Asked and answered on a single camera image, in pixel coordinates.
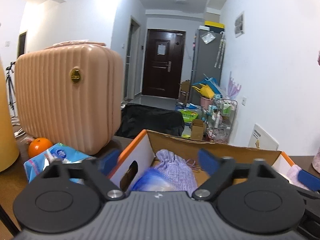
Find yellow box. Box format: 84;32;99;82
204;20;225;29

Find open carton on floor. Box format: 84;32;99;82
180;80;191;104

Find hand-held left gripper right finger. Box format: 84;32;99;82
192;149;283;201

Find lavender knit pouch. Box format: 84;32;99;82
155;149;199;197

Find grey refrigerator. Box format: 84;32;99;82
191;26;224;98

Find white cables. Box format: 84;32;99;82
11;120;26;138

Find pink ribbed suitcase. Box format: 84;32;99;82
14;39;124;156

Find grey interior door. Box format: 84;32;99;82
124;16;141;101

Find green plastic bag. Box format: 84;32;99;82
180;108;199;121

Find lavender fluffy scrunchie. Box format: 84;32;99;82
286;164;311;191

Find cardboard box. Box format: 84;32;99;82
108;129;301;198

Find orange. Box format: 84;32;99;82
28;137;54;159

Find small brown carton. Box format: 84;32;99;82
190;119;207;141

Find blue wet wipes pack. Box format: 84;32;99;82
23;143;97;184

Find framed wall picture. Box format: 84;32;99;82
234;12;245;38

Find pink ceramic vase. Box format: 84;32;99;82
311;147;320;174

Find blue and yellow bags pile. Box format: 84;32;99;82
192;76;222;100

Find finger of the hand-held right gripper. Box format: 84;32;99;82
298;169;320;193

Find white board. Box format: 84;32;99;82
247;123;279;152

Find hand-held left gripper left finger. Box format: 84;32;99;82
34;149;126;202

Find hanging folded umbrellas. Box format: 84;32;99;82
214;32;225;69

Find yellow thermos jug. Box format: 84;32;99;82
0;54;21;173

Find metal storage cart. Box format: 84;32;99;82
206;98;238;144

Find dark brown entrance door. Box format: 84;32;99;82
142;28;187;99

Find pink bucket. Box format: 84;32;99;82
200;96;214;109

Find black sofa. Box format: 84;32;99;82
116;104;185;138

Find clear plastic bag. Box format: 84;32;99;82
201;32;216;45

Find black tripod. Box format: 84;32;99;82
5;61;17;118

